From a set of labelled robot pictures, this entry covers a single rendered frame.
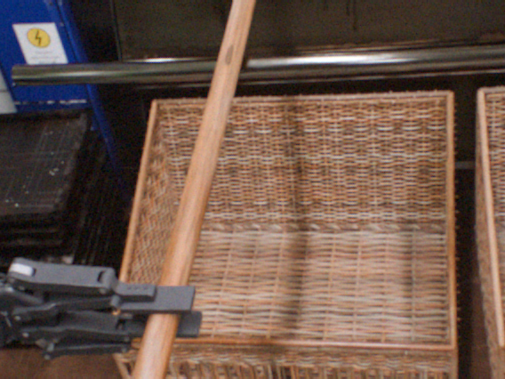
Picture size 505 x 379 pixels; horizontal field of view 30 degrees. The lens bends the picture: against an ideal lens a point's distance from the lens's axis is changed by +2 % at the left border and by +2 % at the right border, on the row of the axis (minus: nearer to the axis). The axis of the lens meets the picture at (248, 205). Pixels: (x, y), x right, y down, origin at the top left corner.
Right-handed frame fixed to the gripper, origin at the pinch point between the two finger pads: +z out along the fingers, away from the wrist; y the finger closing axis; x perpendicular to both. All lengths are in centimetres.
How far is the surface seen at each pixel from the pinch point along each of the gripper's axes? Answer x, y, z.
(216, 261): -62, 61, -14
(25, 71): -44, 2, -29
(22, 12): -78, 14, -44
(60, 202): -45, 29, -32
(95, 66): -44.4, 2.2, -18.9
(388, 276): -58, 61, 19
